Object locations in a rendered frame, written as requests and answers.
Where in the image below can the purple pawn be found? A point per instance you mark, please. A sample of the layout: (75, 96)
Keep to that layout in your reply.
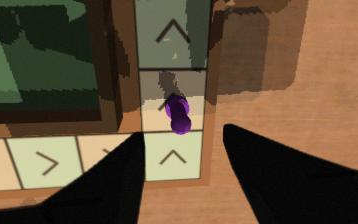
(177, 109)

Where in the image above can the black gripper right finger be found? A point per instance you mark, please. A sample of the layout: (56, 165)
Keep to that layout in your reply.
(284, 185)

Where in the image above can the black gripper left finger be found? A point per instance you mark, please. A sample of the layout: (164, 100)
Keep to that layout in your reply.
(110, 192)

